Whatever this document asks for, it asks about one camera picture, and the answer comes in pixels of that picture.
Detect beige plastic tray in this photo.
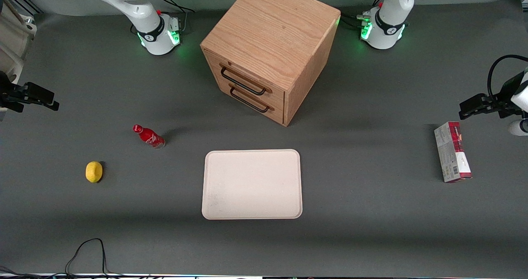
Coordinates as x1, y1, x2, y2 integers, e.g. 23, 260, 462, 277
201, 149, 303, 220

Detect red cola bottle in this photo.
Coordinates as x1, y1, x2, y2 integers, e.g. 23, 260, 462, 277
132, 124, 166, 149

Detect thin black looped cable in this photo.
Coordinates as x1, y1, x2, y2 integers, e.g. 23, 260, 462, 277
0, 238, 124, 278

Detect beige blurry metal fixture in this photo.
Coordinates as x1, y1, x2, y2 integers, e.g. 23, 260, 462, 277
0, 0, 38, 85

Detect wooden drawer with black handle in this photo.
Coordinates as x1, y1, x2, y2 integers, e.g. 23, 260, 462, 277
204, 49, 285, 108
214, 75, 285, 125

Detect grey and red carton box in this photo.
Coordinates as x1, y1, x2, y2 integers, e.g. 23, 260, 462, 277
434, 121, 473, 184

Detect black left arm base cables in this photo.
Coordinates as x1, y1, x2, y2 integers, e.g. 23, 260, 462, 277
340, 0, 387, 30

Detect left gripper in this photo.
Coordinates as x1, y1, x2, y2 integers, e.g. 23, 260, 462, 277
459, 70, 528, 121

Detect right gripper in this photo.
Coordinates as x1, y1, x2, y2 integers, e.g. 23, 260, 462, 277
0, 71, 60, 113

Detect black arm base cables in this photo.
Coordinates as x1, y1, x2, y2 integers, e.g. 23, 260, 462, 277
156, 0, 195, 33
340, 0, 387, 30

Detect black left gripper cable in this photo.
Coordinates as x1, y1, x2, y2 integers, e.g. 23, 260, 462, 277
487, 54, 528, 100

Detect black right arm base cables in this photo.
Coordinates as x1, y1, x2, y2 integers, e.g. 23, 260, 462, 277
156, 0, 195, 33

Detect wooden drawer cabinet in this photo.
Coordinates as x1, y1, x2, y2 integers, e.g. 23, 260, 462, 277
200, 0, 342, 127

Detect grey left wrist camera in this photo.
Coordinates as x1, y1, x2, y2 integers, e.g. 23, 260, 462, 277
508, 119, 528, 136

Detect yellow lemon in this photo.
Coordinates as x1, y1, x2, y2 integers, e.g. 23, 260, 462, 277
85, 161, 104, 184

